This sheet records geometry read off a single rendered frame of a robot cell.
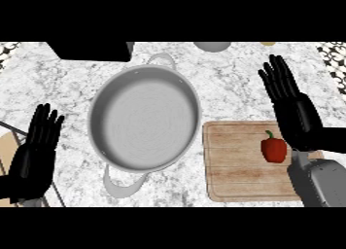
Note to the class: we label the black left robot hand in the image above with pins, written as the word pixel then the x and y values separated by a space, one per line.
pixel 35 168

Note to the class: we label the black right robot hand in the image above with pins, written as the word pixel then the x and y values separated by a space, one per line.
pixel 298 116

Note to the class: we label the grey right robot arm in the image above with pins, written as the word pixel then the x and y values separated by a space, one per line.
pixel 323 183

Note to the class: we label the red bell pepper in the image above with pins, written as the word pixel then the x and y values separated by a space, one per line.
pixel 274 149

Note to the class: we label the wooden cutting board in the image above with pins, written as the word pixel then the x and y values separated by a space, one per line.
pixel 249 162

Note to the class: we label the grey metal pot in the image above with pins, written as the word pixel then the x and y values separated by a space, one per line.
pixel 144 120

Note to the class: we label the small tan object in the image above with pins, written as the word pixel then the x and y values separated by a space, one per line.
pixel 268 43

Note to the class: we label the grey round object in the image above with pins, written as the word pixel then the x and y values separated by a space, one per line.
pixel 212 46

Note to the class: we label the black appliance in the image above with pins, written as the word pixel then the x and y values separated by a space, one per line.
pixel 94 51

